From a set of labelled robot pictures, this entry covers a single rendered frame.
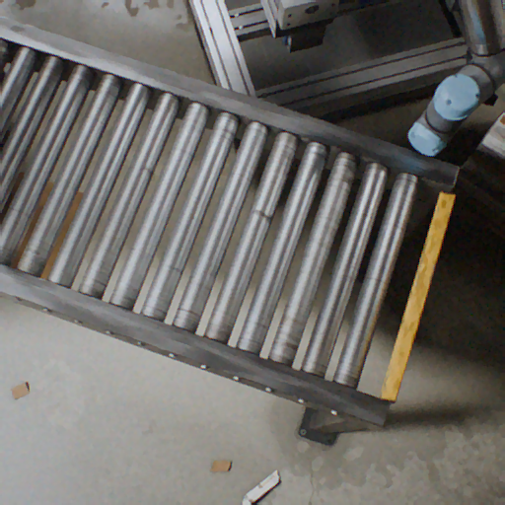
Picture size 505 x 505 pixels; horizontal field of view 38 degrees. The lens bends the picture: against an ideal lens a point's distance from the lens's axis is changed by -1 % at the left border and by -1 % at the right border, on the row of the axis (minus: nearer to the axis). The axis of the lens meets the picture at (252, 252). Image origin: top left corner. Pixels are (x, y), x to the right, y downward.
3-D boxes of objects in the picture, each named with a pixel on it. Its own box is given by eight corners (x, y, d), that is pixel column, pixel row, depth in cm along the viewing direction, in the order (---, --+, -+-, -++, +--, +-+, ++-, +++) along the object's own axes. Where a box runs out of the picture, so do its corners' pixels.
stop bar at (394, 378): (455, 197, 147) (458, 194, 145) (395, 404, 136) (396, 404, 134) (439, 192, 147) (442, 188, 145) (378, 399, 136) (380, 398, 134)
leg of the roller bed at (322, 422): (332, 416, 214) (378, 403, 148) (326, 436, 212) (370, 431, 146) (314, 410, 214) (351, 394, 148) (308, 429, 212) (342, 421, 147)
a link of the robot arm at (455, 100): (471, 52, 134) (454, 80, 144) (431, 88, 132) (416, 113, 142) (503, 81, 133) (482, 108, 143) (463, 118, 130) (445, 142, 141)
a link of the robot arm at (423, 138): (443, 149, 141) (431, 165, 149) (474, 109, 143) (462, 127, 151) (410, 124, 142) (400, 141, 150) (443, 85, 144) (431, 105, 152)
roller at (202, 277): (271, 132, 155) (272, 121, 150) (193, 341, 143) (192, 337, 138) (249, 124, 155) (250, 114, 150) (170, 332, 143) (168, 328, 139)
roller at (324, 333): (389, 172, 153) (394, 163, 149) (321, 386, 142) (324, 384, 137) (366, 164, 154) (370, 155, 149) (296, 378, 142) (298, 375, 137)
